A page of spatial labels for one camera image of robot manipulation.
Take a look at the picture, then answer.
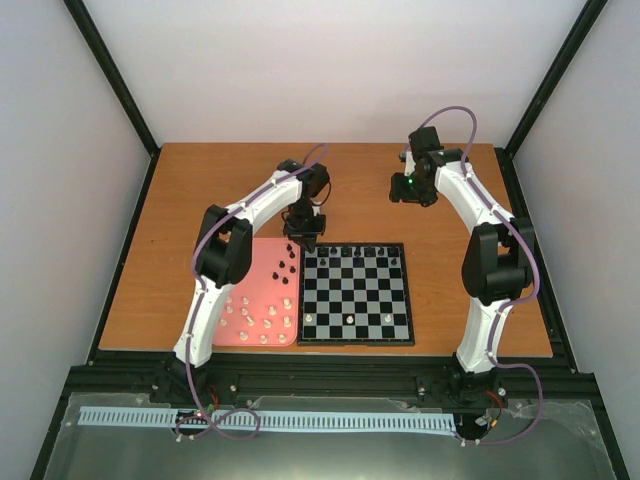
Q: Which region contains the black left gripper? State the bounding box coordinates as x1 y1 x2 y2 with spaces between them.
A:
284 199 327 251

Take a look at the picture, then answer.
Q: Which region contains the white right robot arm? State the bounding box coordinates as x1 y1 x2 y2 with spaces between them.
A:
389 126 535 407

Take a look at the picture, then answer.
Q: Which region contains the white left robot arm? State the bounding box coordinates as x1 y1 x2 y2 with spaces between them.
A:
166 159 330 403

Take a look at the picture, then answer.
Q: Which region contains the black white chessboard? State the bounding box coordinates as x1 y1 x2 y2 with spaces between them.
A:
297 242 415 346

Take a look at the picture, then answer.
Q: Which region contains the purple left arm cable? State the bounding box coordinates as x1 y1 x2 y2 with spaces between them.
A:
174 143 330 441

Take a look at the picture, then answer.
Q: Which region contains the pink plastic tray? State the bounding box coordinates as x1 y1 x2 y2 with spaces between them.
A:
213 238 302 348

